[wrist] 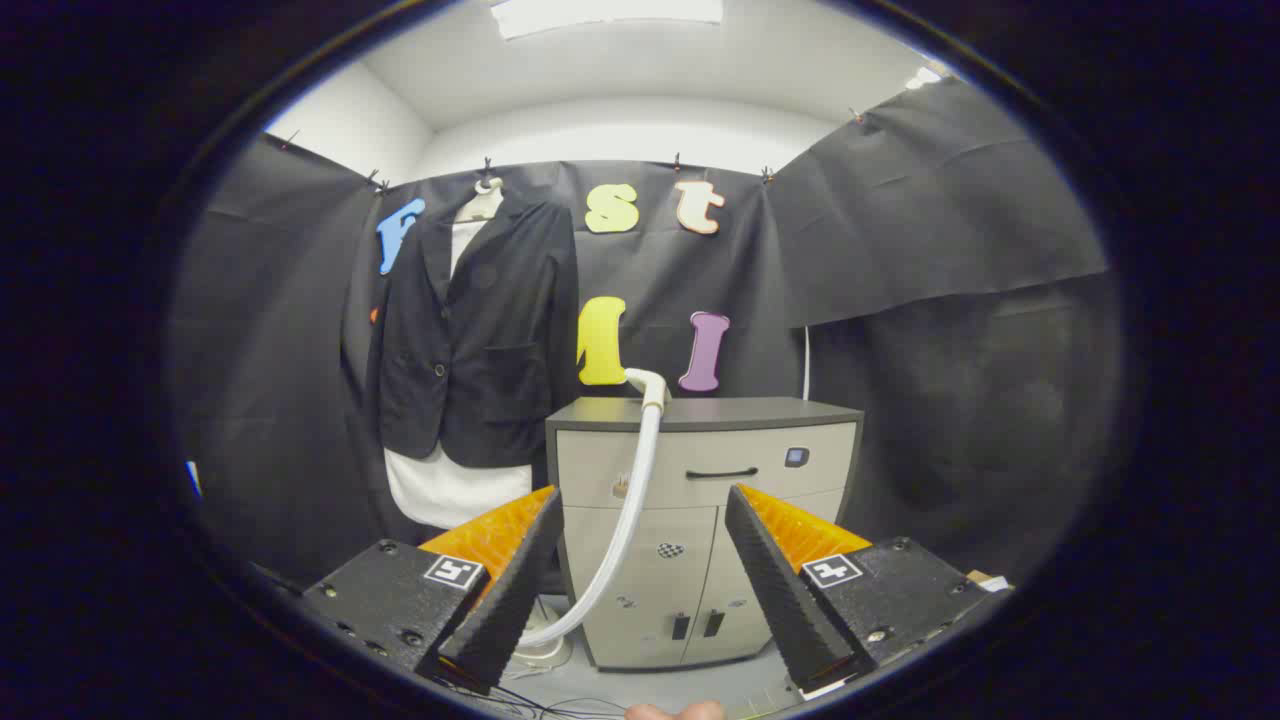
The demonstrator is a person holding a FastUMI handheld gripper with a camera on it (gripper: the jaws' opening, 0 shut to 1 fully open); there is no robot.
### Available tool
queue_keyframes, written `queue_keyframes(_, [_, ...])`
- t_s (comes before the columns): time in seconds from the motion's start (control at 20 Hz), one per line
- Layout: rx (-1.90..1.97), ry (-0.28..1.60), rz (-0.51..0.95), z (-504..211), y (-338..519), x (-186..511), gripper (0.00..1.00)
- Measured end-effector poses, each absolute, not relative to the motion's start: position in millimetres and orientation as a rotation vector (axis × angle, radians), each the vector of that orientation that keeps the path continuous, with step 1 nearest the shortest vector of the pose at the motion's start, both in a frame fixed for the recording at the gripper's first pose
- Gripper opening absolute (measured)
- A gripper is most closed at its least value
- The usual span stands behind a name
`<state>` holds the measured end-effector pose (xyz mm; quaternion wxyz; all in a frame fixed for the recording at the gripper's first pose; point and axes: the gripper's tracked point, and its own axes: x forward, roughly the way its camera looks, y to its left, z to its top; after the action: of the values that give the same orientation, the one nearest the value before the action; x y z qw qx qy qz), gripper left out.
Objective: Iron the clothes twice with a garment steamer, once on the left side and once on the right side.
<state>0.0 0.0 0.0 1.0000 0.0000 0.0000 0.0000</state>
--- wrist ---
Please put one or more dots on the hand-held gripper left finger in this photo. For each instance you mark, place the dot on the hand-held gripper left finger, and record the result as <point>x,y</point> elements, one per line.
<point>510,600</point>

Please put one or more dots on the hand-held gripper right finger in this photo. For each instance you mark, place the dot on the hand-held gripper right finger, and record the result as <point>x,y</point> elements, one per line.
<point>785,600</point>

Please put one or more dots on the white shirt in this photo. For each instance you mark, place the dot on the white shirt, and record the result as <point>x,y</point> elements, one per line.
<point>450,490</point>

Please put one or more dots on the white garment steamer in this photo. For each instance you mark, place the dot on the white garment steamer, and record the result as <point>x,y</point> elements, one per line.
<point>640,470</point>

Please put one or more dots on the black blazer jacket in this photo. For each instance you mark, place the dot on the black blazer jacket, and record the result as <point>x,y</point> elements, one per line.
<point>500,340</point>

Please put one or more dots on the white clothes hanger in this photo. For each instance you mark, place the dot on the white clothes hanger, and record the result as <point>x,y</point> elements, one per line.
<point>485,205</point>

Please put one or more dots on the grey cabinet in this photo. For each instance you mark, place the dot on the grey cabinet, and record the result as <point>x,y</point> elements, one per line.
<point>700,440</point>

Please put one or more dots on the brown cardboard piece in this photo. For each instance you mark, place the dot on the brown cardboard piece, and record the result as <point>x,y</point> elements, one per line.
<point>988,580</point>

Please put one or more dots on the white and blue panel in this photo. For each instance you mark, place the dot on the white and blue panel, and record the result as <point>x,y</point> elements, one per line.
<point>194,478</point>

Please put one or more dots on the black backdrop cloth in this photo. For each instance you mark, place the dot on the black backdrop cloth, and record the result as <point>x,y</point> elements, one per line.
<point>900,220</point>

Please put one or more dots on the small ceiling light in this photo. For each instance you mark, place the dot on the small ceiling light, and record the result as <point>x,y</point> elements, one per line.
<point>925,77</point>

